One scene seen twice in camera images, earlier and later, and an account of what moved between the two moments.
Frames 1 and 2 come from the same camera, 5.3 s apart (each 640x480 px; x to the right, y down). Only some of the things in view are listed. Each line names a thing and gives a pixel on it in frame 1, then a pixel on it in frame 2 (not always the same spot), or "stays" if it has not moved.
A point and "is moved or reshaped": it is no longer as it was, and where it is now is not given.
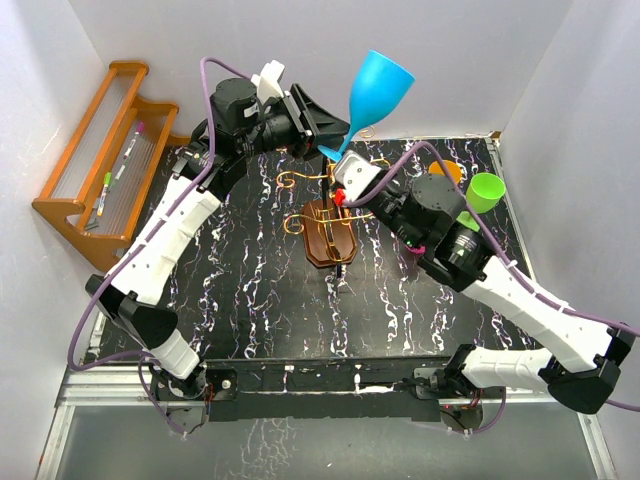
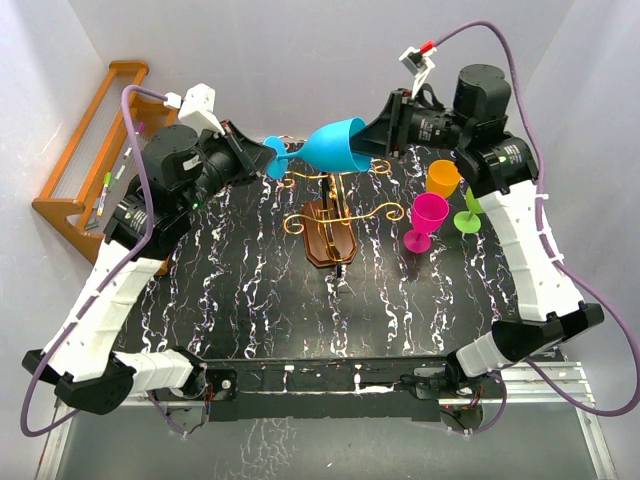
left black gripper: [326, 129] to [251, 157]
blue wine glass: [379, 88] is moved or reshaped
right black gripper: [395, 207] to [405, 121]
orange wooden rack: [98, 193] stays
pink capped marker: [138, 131] stays
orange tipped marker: [102, 200] stays
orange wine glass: [434, 168] stays
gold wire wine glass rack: [329, 227] stays
